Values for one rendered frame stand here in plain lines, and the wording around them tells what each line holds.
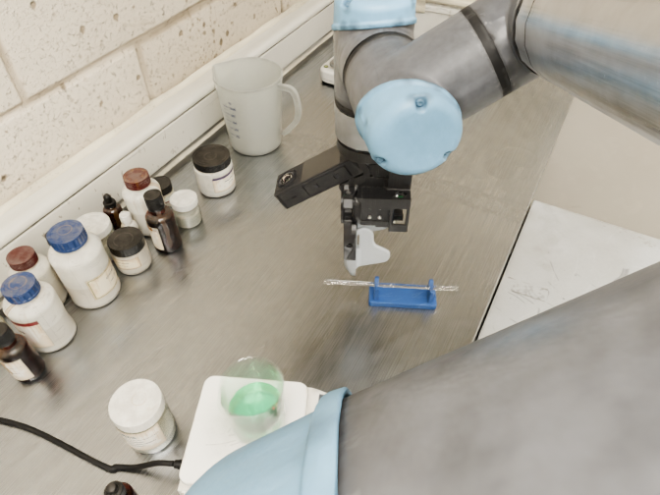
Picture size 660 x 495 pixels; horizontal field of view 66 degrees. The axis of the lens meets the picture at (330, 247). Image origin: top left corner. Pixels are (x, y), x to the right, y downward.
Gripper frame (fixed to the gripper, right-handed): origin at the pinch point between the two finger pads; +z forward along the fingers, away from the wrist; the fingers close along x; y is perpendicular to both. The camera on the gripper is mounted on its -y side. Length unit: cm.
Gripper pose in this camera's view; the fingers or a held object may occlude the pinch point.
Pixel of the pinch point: (349, 256)
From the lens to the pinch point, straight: 71.0
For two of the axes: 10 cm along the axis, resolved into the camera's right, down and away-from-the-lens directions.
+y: 10.0, 0.3, -0.6
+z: 0.2, 6.8, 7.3
